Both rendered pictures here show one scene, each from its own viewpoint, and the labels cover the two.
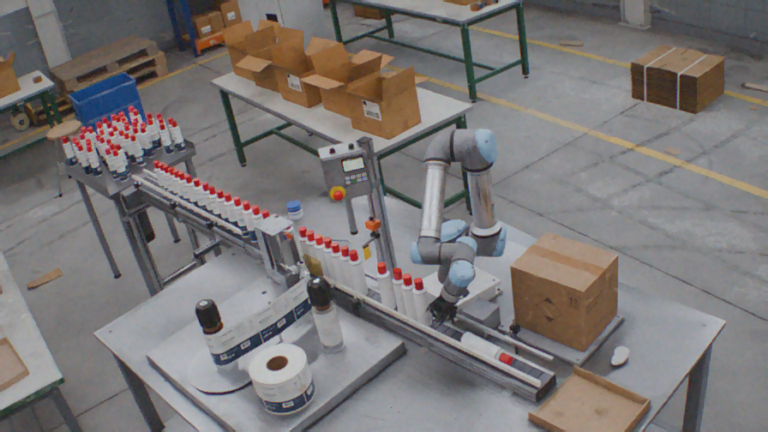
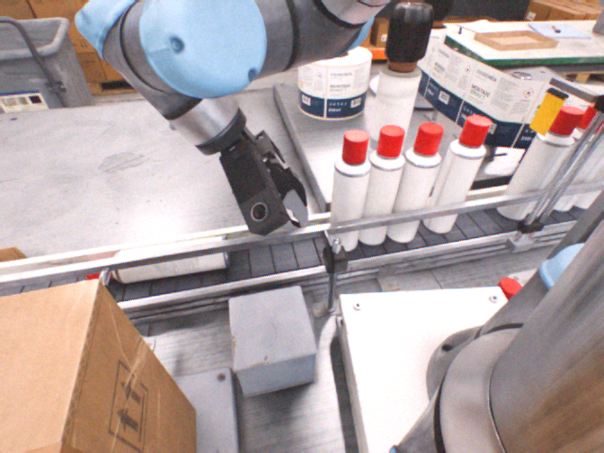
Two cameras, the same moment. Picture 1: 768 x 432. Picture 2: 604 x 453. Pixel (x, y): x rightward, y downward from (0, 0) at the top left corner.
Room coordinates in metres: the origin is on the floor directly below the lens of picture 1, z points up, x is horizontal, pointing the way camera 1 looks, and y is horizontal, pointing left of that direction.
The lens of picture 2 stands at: (2.29, -0.45, 1.29)
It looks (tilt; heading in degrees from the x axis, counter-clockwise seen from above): 44 degrees down; 116
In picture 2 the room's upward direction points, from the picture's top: straight up
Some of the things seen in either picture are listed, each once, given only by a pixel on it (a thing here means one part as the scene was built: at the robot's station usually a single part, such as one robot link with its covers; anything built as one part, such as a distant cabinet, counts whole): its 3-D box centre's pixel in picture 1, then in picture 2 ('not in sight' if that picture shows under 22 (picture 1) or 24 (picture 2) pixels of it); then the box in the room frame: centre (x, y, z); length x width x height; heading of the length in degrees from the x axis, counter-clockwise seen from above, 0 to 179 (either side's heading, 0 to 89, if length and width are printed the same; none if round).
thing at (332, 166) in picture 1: (346, 171); not in sight; (2.53, 0.11, 1.38); 0.17 x 0.10 x 0.19; 94
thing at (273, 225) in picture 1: (273, 225); not in sight; (2.66, 0.45, 1.14); 0.14 x 0.11 x 0.01; 39
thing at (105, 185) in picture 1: (147, 214); not in sight; (4.29, 1.51, 0.46); 0.73 x 0.62 x 0.93; 39
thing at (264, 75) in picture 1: (272, 61); not in sight; (5.32, 0.58, 0.97); 0.44 x 0.38 x 0.37; 126
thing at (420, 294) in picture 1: (422, 302); (348, 197); (2.18, -0.07, 0.98); 0.05 x 0.05 x 0.20
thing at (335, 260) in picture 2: not in sight; (328, 266); (2.19, -0.16, 0.91); 0.07 x 0.03 x 0.16; 129
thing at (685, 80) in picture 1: (678, 77); not in sight; (5.51, -2.64, 0.16); 0.65 x 0.54 x 0.32; 36
